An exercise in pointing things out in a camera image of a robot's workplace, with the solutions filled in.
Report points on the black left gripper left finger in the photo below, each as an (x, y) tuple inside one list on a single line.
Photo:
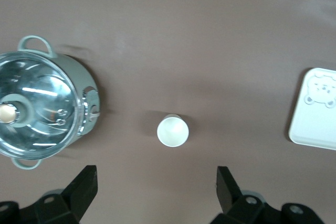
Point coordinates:
[(76, 200)]

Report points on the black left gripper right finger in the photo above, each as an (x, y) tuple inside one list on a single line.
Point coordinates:
[(236, 205)]

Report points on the white cup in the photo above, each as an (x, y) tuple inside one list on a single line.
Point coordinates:
[(173, 131)]

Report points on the cream tray with bear print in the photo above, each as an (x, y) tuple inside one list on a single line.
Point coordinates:
[(315, 124)]

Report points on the glass pot lid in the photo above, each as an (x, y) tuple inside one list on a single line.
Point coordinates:
[(44, 98)]

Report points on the pale green electric pot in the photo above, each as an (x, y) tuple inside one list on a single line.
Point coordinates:
[(84, 77)]

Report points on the brown table mat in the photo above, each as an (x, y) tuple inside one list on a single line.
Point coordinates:
[(183, 24)]

